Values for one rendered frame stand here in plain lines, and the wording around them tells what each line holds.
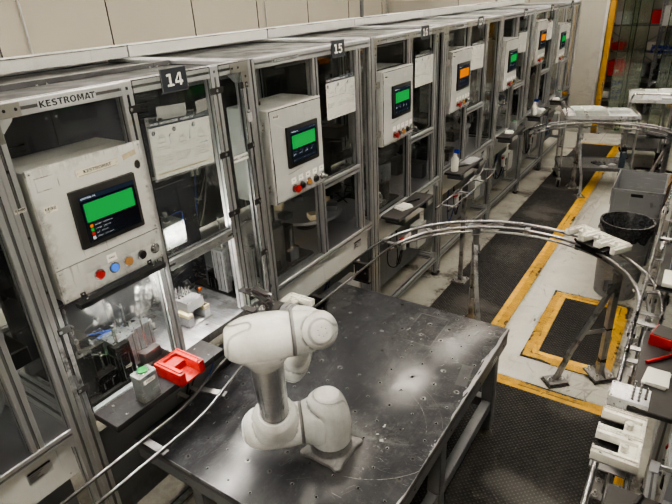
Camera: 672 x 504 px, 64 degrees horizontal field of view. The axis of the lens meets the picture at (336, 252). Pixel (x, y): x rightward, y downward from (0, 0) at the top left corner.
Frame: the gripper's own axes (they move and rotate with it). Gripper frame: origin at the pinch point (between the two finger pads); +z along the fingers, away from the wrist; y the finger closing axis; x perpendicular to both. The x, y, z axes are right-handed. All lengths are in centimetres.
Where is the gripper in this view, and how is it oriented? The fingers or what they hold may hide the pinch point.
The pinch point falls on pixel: (246, 299)
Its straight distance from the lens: 228.4
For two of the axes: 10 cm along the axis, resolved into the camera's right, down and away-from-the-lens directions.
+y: -0.5, -9.0, -4.3
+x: -5.5, 3.9, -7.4
